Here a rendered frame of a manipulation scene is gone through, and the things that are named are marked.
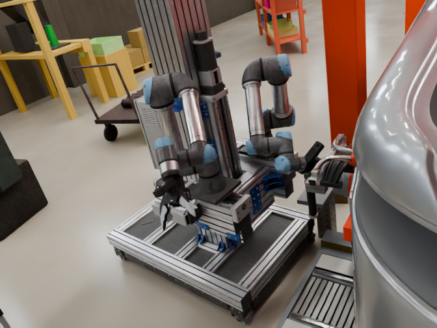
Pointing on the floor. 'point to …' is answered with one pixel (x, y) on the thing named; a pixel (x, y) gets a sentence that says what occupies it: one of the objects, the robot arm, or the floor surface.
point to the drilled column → (327, 217)
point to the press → (17, 191)
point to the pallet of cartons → (138, 51)
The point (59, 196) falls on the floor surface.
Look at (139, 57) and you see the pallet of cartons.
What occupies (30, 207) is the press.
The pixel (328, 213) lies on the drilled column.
